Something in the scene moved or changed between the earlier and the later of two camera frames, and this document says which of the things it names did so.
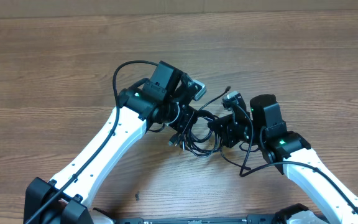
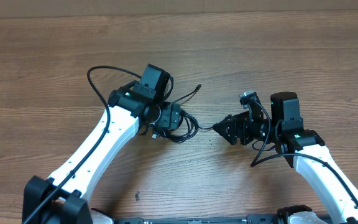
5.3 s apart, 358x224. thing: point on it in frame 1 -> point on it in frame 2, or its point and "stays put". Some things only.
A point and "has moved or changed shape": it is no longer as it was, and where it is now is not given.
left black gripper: [189, 117] -> [168, 120]
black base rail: [263, 219] stays put
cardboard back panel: [75, 9] stays put
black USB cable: [198, 137] has moved or changed shape
